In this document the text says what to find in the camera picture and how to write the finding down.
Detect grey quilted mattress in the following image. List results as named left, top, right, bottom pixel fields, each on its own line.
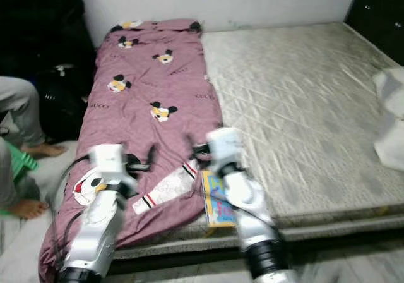
left=133, top=21, right=404, bottom=258

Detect purple cartoon print blanket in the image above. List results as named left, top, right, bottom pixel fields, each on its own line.
left=38, top=19, right=225, bottom=283

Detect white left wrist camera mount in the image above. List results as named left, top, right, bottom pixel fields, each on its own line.
left=88, top=143, right=136, bottom=192

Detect white pillow with tree print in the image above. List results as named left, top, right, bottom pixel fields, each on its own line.
left=372, top=67, right=404, bottom=173

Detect green plastic stool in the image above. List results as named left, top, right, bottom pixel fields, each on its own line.
left=0, top=139, right=40, bottom=217

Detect person in grey trousers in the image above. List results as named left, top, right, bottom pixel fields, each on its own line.
left=0, top=76, right=67, bottom=219

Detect black tufted headboard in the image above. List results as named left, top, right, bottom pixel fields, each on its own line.
left=344, top=0, right=404, bottom=66

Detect dark bed base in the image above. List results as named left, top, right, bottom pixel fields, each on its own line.
left=114, top=229, right=404, bottom=274

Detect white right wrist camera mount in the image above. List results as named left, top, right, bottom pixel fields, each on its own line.
left=207, top=126, right=244, bottom=173

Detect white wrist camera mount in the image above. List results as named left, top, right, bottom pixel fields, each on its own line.
left=207, top=126, right=244, bottom=173
left=88, top=143, right=136, bottom=192

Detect blue yellow children's book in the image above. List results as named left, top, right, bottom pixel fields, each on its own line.
left=202, top=169, right=237, bottom=228

